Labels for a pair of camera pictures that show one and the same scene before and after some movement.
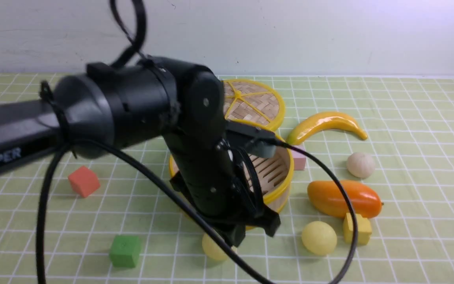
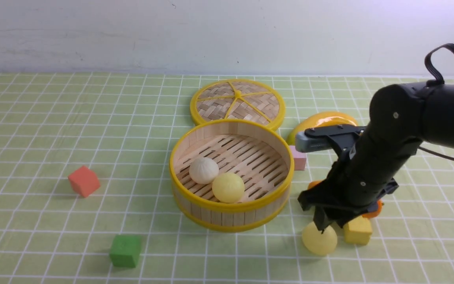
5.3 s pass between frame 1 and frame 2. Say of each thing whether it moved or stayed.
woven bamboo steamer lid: stayed
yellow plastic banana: stayed
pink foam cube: stayed
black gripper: moved
